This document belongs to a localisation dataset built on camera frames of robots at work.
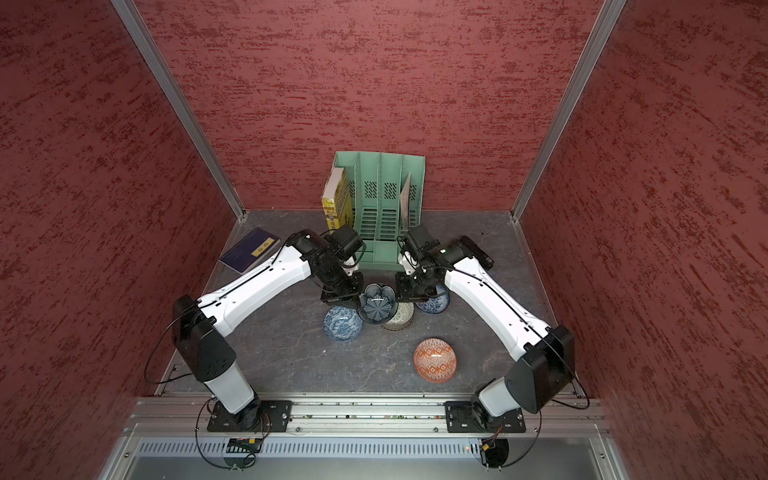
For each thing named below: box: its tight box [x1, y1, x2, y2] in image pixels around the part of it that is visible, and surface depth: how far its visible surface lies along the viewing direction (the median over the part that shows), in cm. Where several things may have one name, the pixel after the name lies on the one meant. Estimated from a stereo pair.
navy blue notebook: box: [219, 227, 281, 275], surface depth 109 cm
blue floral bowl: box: [323, 305, 363, 343], surface depth 90 cm
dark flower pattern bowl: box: [357, 282, 399, 325], surface depth 79 cm
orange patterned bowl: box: [413, 338, 457, 384], surface depth 83 cm
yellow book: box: [322, 167, 354, 232], surface depth 94 cm
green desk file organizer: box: [334, 151, 426, 270], surface depth 111 cm
